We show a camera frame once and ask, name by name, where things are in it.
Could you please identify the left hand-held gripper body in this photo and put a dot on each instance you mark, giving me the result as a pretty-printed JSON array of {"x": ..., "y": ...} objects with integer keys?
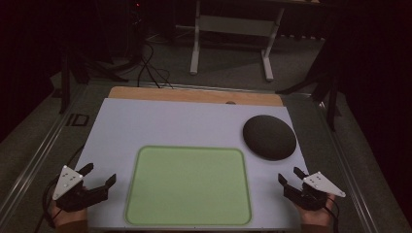
[{"x": 69, "y": 183}]

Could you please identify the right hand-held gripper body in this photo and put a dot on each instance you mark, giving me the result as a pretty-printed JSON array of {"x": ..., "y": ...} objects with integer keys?
[{"x": 319, "y": 189}]

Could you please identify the person's right hand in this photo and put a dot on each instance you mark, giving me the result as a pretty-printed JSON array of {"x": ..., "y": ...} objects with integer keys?
[{"x": 315, "y": 216}]

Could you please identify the person's left hand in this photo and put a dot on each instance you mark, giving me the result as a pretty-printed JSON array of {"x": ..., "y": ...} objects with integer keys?
[{"x": 66, "y": 217}]

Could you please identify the dark grey round plate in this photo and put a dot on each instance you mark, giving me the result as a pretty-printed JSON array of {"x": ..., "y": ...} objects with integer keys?
[{"x": 269, "y": 137}]

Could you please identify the black rectangular floor socket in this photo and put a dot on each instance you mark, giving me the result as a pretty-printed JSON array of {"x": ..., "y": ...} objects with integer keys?
[{"x": 77, "y": 120}]

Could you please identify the green rectangular tray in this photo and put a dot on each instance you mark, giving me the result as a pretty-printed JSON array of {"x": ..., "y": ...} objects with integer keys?
[{"x": 188, "y": 186}]

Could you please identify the black metal stand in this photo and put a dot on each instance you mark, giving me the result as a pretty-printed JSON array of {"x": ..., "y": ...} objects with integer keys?
[
  {"x": 66, "y": 81},
  {"x": 327, "y": 84}
]

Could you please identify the white table mat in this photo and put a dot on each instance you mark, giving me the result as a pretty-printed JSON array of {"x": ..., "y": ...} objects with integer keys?
[{"x": 181, "y": 124}]

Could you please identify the metal floor rail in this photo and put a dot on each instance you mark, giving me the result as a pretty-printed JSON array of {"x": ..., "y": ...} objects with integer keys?
[
  {"x": 348, "y": 168},
  {"x": 30, "y": 161}
]

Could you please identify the white metal table frame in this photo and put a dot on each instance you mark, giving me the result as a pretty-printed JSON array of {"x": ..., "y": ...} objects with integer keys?
[{"x": 233, "y": 26}]

